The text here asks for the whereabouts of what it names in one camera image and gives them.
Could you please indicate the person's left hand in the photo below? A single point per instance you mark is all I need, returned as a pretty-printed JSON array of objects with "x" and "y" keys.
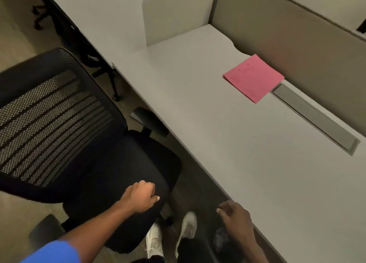
[{"x": 140, "y": 197}]

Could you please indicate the person's right hand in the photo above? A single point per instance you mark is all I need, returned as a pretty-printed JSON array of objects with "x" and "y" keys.
[{"x": 238, "y": 222}]

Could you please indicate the black mesh office chair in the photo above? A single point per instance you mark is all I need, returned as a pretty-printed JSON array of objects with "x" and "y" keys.
[
  {"x": 100, "y": 171},
  {"x": 38, "y": 11},
  {"x": 85, "y": 54}
]

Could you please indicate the pink paper folder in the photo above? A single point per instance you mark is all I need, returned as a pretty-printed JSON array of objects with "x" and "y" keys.
[{"x": 253, "y": 77}]

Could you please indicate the person's left forearm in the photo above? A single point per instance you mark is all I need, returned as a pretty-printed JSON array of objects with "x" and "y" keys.
[{"x": 97, "y": 225}]

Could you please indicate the person's right forearm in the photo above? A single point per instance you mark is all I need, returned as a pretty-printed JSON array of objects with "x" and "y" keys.
[{"x": 254, "y": 254}]

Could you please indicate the person's left white sneaker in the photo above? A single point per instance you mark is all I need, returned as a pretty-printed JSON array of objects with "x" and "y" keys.
[{"x": 154, "y": 240}]

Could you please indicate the person's white sneaker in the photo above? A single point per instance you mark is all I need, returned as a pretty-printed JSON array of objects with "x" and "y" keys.
[
  {"x": 187, "y": 225},
  {"x": 154, "y": 240}
]

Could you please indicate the person's right white sneaker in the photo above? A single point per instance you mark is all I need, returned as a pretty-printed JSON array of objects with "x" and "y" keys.
[{"x": 187, "y": 225}]

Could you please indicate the person's right black trouser leg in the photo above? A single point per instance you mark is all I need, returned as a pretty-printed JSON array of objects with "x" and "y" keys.
[{"x": 194, "y": 251}]

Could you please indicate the person's black trouser leg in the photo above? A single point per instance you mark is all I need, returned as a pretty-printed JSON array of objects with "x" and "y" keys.
[
  {"x": 194, "y": 251},
  {"x": 156, "y": 260}
]

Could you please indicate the person's left black trouser leg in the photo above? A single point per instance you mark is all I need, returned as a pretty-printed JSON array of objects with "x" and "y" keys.
[{"x": 156, "y": 260}]

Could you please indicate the person's left blue sleeve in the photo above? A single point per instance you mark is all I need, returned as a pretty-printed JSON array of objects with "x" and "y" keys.
[{"x": 51, "y": 254}]

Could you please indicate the black waste bin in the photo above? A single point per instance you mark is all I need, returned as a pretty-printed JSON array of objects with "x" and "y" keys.
[{"x": 228, "y": 254}]

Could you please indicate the white side divider panel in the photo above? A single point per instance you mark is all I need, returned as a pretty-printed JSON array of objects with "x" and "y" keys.
[{"x": 177, "y": 17}]

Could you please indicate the beige partition panel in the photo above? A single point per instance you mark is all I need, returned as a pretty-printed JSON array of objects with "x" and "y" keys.
[{"x": 300, "y": 48}]

